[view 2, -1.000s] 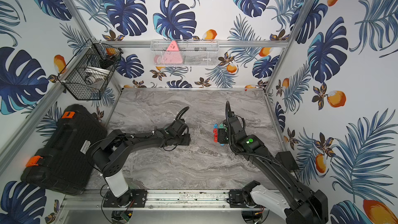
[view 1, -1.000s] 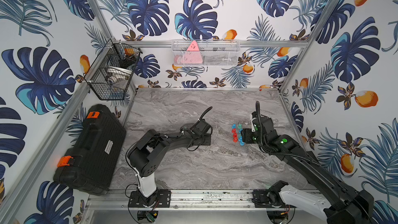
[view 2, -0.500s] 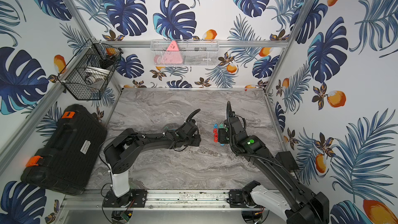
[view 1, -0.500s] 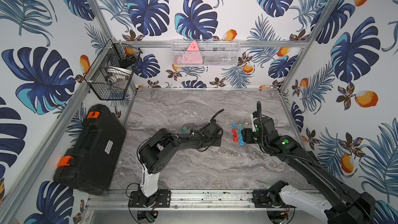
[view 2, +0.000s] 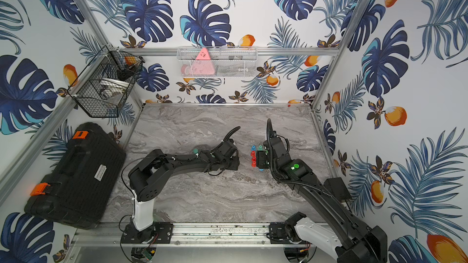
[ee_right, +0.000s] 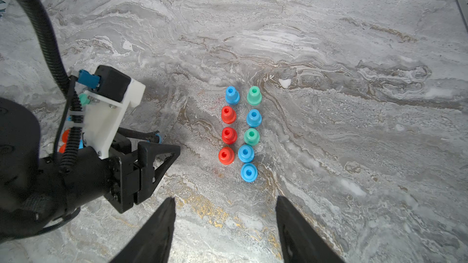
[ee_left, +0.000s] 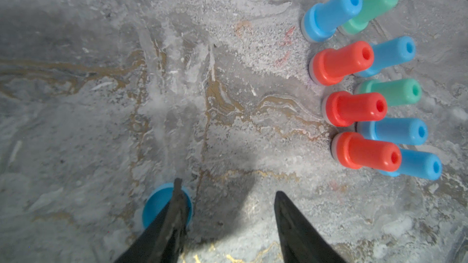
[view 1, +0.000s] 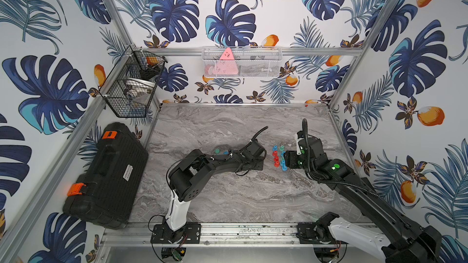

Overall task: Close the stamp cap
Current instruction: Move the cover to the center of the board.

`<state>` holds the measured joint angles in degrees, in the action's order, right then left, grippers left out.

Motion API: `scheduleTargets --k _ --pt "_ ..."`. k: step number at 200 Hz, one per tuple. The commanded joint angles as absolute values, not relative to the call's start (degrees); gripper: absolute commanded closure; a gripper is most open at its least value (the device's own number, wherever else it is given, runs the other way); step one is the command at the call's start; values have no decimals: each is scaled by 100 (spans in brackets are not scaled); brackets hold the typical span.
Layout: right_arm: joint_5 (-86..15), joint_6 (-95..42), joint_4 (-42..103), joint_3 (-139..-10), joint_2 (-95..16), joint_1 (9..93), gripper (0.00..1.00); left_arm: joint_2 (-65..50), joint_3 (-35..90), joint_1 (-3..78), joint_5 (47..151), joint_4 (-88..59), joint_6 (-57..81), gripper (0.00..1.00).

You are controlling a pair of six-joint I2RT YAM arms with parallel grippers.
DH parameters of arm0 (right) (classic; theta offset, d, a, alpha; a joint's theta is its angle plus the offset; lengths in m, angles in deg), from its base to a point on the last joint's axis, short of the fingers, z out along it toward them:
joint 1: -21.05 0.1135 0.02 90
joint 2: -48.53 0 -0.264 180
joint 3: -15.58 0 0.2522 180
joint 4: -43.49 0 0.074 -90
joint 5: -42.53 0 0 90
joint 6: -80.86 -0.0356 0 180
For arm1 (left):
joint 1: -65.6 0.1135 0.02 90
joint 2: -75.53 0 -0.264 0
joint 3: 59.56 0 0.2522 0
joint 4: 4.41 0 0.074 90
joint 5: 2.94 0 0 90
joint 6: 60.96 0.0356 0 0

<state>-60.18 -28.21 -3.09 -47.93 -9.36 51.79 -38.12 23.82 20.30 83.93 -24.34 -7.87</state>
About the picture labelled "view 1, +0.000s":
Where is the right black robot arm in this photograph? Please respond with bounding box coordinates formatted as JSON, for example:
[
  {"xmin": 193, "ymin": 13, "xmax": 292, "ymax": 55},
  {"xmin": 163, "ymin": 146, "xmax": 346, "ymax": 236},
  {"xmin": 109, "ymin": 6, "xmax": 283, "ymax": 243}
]
[{"xmin": 285, "ymin": 119, "xmax": 442, "ymax": 263}]

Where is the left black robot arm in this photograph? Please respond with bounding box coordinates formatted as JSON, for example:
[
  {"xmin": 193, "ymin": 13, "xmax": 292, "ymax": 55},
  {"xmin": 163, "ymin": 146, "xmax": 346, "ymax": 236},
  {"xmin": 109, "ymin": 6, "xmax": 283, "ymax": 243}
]
[{"xmin": 151, "ymin": 126, "xmax": 268, "ymax": 245}]

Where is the pink triangle card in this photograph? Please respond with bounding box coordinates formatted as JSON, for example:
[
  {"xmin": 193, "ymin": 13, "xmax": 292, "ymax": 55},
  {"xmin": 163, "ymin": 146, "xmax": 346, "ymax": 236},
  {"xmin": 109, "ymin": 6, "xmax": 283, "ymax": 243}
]
[{"xmin": 213, "ymin": 47, "xmax": 239, "ymax": 76}]

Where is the black plastic tool case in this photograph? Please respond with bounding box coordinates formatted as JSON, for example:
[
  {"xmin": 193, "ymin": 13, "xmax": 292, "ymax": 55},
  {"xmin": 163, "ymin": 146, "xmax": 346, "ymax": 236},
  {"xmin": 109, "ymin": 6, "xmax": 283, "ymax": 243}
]
[{"xmin": 63, "ymin": 122, "xmax": 149, "ymax": 230}]

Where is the clear mesh wall tray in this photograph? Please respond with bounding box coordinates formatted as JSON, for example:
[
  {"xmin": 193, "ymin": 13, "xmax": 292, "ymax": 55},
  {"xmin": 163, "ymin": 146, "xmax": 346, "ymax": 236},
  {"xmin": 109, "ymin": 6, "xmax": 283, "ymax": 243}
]
[{"xmin": 201, "ymin": 47, "xmax": 283, "ymax": 79}]

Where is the black wire basket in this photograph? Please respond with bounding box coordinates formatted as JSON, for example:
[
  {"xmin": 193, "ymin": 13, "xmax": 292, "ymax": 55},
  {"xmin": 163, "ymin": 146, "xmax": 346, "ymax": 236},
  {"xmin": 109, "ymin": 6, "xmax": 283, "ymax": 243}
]
[{"xmin": 99, "ymin": 46, "xmax": 168, "ymax": 119}]

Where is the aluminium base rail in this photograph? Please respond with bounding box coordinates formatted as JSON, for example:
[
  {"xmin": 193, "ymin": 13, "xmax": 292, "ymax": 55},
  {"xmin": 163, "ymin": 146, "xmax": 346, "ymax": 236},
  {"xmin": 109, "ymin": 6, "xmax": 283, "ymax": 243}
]
[{"xmin": 101, "ymin": 219, "xmax": 390, "ymax": 248}]

